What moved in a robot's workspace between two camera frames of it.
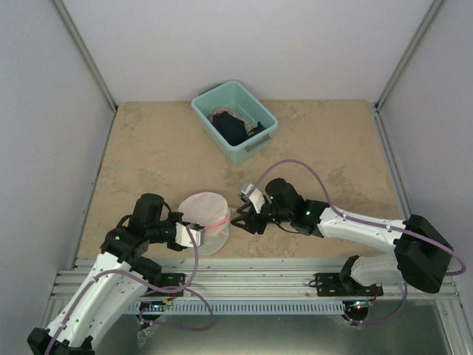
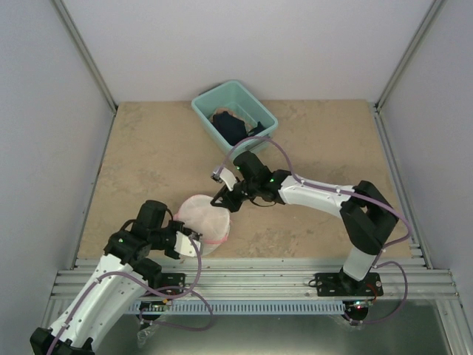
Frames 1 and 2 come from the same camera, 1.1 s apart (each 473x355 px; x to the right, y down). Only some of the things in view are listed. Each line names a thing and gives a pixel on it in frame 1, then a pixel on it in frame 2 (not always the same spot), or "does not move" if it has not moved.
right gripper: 253,222 -> 229,203
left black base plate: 169,279 does not move
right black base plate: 341,285 does not move
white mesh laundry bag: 210,211 does not move
